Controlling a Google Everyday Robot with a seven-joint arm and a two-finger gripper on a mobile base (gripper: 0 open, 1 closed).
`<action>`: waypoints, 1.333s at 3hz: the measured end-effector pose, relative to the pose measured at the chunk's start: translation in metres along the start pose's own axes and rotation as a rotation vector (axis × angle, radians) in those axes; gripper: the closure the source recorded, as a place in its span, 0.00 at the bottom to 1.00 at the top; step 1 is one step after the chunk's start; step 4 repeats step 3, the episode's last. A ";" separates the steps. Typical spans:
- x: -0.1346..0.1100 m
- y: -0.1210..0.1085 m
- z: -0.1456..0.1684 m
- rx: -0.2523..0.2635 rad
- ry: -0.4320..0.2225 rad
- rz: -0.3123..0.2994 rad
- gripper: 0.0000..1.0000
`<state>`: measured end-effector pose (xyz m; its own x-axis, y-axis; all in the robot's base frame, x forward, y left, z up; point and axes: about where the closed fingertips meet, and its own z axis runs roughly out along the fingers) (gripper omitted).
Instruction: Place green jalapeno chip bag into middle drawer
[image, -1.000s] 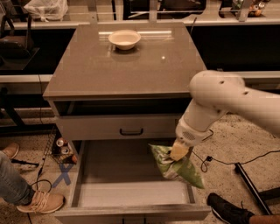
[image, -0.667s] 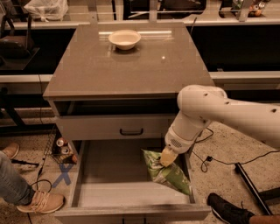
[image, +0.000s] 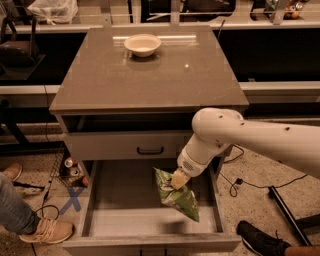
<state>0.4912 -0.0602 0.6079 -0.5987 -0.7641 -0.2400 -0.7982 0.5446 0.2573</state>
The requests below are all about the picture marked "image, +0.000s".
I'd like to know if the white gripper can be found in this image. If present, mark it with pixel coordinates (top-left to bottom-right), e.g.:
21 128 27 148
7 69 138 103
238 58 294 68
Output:
171 146 212 190

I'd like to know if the green jalapeno chip bag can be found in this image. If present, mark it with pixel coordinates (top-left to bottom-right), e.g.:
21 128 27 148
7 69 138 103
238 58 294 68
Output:
155 168 200 222

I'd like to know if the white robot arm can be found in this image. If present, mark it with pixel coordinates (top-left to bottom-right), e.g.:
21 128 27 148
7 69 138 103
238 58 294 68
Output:
171 108 320 189

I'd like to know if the closed upper grey drawer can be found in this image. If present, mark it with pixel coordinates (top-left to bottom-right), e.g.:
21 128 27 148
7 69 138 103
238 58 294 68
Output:
63 131 192 161

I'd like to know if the open grey drawer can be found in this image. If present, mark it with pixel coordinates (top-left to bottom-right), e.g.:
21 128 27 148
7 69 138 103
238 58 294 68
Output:
63 159 241 256

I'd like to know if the grey drawer cabinet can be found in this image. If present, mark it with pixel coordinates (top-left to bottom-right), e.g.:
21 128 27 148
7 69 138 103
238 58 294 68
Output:
48 25 250 256

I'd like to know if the tan sneaker near drawer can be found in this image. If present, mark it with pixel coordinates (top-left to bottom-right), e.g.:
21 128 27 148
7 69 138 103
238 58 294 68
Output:
19 218 74 244

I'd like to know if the white plastic bag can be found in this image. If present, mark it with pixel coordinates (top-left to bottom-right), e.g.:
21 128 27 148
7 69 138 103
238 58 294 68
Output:
27 0 78 25

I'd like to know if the dark bag on shelf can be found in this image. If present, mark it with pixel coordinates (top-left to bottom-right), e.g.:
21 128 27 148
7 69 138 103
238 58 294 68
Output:
0 16 39 67

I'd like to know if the blue tape cross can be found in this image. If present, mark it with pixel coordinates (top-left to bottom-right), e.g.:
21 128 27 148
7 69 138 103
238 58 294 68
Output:
59 187 84 215

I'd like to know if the black sneaker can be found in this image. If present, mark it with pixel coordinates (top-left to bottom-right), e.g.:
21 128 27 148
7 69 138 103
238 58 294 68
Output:
237 220 290 256

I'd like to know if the black metal bar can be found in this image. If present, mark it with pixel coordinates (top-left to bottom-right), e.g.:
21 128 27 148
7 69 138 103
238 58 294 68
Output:
268 186 320 246

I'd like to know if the white paper bowl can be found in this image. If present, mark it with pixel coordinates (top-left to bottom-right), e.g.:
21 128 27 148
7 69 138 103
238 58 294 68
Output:
124 34 161 57

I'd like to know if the tan sneaker at left edge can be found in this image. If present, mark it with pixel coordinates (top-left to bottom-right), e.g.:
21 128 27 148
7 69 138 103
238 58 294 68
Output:
3 163 23 182

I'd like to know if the blue jeans leg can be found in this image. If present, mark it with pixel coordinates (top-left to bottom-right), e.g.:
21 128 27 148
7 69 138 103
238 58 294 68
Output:
0 173 40 235

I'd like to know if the black cable on floor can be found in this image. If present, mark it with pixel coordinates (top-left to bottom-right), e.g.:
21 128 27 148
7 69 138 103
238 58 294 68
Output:
219 144 309 198

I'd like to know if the wire basket with cans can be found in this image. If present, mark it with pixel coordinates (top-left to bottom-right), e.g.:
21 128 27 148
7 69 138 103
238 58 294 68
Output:
50 147 88 187

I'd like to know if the black cable at left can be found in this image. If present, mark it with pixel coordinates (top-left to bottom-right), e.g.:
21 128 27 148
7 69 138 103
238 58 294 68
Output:
30 84 61 256

